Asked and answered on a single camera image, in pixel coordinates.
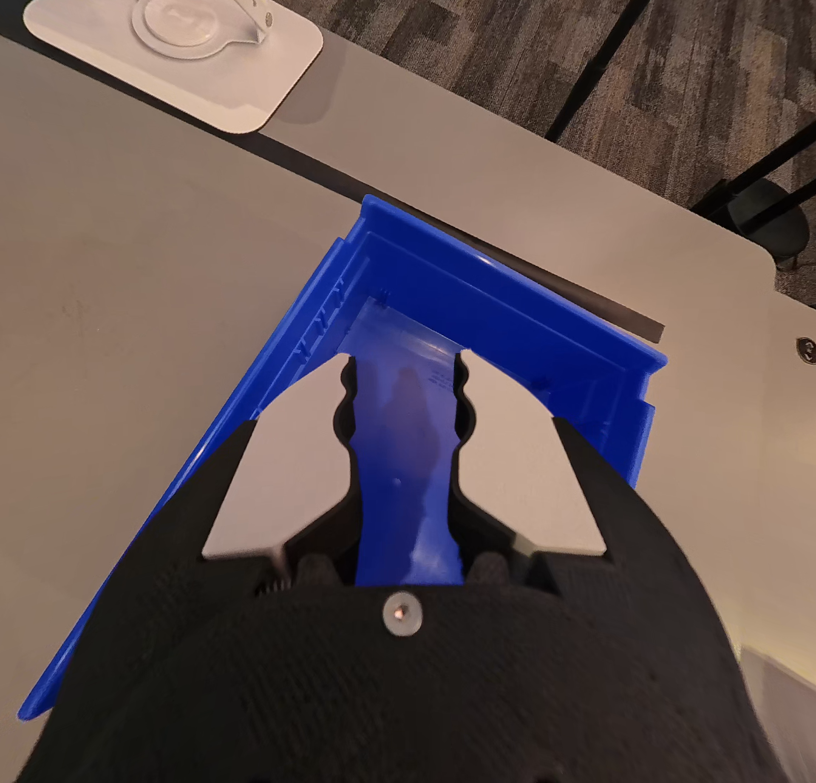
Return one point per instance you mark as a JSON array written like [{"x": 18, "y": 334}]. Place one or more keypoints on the blue plastic bin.
[{"x": 446, "y": 286}]

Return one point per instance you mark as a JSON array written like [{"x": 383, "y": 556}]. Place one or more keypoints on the black framed sign stand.
[
  {"x": 612, "y": 50},
  {"x": 752, "y": 174}
]

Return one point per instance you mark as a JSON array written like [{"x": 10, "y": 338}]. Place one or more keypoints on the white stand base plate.
[{"x": 95, "y": 37}]

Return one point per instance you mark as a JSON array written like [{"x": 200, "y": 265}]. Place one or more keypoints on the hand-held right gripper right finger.
[{"x": 529, "y": 471}]

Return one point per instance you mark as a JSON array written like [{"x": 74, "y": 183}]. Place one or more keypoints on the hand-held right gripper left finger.
[{"x": 280, "y": 471}]

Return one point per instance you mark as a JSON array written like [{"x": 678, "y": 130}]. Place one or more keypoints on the black strip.
[{"x": 306, "y": 161}]

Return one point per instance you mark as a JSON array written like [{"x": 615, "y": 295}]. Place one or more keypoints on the black pole with round base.
[{"x": 778, "y": 225}]

